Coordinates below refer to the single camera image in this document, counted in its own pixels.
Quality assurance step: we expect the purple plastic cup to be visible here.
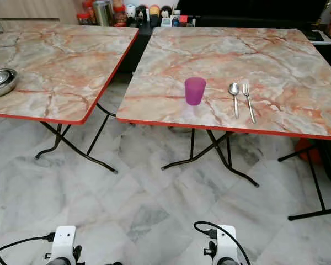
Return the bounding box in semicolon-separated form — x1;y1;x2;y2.
184;77;207;106

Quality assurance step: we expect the large steel bowl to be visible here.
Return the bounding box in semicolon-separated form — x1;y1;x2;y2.
0;69;18;99

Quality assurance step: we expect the marble pattern folding table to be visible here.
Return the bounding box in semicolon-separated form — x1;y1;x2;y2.
0;22;140;175
116;25;331;188

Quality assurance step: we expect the light wooden cabinet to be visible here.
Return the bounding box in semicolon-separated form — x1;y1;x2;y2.
0;0;75;24

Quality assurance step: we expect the red label plastic bottle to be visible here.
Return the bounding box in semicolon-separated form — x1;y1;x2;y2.
76;2;93;26

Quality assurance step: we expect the steel canister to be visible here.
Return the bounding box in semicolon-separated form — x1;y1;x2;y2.
92;0;114;27

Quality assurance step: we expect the yellow head figurine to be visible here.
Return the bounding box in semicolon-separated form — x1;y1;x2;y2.
149;4;161;27

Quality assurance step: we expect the steel spoon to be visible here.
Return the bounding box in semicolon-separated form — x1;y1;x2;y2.
228;82;241;119

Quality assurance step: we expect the steel fork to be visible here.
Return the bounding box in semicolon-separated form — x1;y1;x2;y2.
242;82;257;124

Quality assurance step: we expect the red plastic stool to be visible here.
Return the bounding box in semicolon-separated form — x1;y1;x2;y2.
295;138;324;166

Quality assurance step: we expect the white tablet device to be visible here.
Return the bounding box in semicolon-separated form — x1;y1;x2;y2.
306;29;331;44

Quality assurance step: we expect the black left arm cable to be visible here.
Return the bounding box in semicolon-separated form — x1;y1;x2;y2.
0;232;56;265

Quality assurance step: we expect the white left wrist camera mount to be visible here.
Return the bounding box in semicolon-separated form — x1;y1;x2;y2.
47;225;78;260

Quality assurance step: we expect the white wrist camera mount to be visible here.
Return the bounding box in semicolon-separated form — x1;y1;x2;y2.
47;225;78;260
207;225;238;263

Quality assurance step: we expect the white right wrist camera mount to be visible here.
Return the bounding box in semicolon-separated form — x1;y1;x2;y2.
207;225;238;263

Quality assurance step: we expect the black metal stand frame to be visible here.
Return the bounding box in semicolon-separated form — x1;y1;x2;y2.
278;140;331;221

